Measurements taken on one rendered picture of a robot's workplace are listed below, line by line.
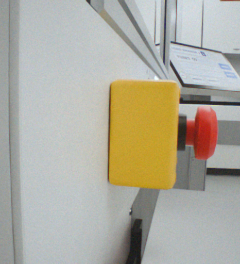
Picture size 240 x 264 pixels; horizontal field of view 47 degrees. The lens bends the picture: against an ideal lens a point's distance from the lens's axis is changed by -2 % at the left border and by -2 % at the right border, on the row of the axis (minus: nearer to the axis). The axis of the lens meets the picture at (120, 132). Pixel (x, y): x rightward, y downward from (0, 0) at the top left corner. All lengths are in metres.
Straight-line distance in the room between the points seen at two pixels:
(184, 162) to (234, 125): 1.07
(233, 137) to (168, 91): 0.26
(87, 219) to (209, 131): 0.10
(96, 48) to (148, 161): 0.08
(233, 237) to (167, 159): 0.16
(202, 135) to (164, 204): 0.21
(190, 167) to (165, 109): 1.31
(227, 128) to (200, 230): 0.16
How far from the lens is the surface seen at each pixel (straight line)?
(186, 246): 0.29
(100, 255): 0.22
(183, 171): 1.50
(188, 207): 0.39
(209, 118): 0.20
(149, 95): 0.18
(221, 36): 3.99
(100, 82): 0.17
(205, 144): 0.20
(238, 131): 0.43
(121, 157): 0.19
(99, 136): 0.17
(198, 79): 1.35
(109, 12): 0.18
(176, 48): 1.44
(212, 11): 4.04
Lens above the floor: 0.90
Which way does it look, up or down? 6 degrees down
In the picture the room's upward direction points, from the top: 1 degrees clockwise
